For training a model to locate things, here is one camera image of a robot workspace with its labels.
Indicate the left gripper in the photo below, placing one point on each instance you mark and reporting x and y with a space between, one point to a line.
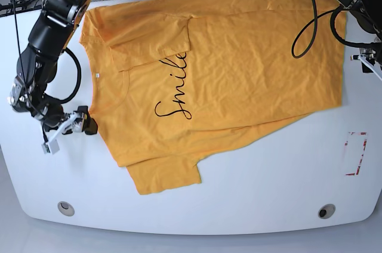
368 59

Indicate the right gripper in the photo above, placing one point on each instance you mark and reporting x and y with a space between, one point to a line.
77 121

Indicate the orange T-shirt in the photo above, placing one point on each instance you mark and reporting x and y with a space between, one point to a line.
176 81

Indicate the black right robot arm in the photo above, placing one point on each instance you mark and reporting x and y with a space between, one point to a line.
37 67

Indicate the red tape rectangle marking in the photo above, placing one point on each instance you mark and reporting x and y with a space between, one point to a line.
354 150

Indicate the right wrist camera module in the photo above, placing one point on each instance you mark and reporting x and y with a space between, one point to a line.
50 147

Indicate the left table cable grommet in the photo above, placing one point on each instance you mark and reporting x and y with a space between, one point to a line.
66 209

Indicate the table cable grommet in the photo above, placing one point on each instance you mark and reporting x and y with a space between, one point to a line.
66 209
326 211

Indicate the right table cable grommet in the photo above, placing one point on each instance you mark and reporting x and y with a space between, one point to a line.
326 211

